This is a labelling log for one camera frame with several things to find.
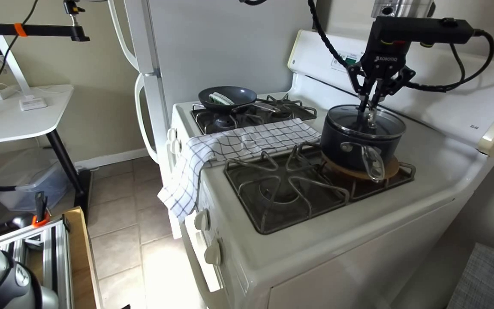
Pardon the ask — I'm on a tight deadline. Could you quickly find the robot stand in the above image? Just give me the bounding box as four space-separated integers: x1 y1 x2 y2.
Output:
0 206 103 309

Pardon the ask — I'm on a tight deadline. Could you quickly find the glass pot lid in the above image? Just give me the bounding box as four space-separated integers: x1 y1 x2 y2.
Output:
327 104 407 140

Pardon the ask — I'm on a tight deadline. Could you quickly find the clear plastic storage bin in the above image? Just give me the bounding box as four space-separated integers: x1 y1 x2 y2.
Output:
0 148 74 213

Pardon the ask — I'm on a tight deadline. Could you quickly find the white gas stove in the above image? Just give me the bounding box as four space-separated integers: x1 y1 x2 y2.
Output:
166 29 494 309

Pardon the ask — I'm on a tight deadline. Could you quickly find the white refrigerator door handle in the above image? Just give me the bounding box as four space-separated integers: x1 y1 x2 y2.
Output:
107 0 141 72
134 72 160 164

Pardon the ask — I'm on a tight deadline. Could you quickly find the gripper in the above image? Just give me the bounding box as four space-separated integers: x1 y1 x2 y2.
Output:
347 40 417 114

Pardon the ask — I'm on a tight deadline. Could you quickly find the white table with black leg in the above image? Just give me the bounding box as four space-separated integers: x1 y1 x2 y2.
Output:
0 84 94 217

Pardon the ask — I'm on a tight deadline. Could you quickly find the white checked dish towel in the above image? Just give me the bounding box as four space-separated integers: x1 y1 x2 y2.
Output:
157 118 322 222

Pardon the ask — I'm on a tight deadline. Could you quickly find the orange and black clamp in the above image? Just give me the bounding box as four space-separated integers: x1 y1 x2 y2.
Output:
30 191 52 228

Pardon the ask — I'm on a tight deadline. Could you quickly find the grey woven chair seat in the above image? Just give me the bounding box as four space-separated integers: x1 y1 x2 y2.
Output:
446 242 494 309

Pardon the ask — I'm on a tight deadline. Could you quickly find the small black burner grate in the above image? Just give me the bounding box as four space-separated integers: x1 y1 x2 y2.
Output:
190 93 318 135

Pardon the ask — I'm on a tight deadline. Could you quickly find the white dish brush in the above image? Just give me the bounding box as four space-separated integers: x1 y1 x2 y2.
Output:
209 92 235 106

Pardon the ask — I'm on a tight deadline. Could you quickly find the dark frying pan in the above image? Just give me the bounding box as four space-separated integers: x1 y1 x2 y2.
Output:
198 86 283 115

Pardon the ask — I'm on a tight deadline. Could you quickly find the dark pot with steel handle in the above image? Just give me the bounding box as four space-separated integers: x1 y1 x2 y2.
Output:
320 105 407 183

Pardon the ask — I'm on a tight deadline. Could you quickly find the white refrigerator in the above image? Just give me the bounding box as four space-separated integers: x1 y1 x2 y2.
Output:
107 0 317 164

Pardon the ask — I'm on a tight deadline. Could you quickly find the white power adapter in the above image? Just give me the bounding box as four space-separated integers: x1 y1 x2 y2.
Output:
0 83 21 101

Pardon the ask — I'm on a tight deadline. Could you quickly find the large black burner grate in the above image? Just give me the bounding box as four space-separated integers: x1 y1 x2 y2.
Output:
223 141 417 235

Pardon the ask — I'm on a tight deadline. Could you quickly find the camera on mount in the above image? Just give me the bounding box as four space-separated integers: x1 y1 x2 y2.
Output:
0 0 91 47

